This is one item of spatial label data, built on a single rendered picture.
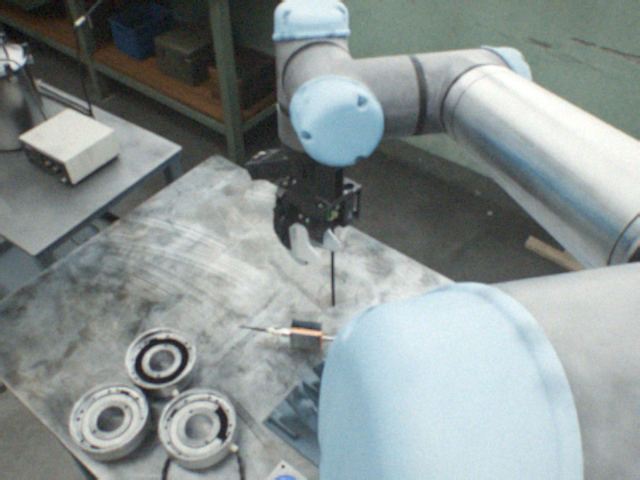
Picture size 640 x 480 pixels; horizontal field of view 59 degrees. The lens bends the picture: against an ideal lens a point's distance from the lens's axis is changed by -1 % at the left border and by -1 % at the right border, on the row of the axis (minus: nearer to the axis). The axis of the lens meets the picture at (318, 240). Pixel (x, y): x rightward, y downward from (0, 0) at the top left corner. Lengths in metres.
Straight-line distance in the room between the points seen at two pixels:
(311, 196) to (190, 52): 1.90
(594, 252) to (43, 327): 0.88
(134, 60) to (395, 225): 1.44
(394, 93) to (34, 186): 1.14
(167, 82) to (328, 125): 2.22
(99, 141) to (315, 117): 1.04
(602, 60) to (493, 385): 1.88
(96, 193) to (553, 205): 1.21
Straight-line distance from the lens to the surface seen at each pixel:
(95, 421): 0.89
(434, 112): 0.54
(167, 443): 0.85
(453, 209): 2.37
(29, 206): 1.48
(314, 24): 0.58
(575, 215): 0.35
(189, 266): 1.06
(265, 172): 0.75
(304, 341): 0.91
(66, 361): 0.99
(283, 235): 0.75
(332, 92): 0.49
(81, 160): 1.46
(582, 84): 2.06
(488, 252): 2.23
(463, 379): 0.16
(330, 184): 0.66
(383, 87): 0.52
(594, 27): 1.99
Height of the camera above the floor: 1.57
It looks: 46 degrees down
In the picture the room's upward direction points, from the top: straight up
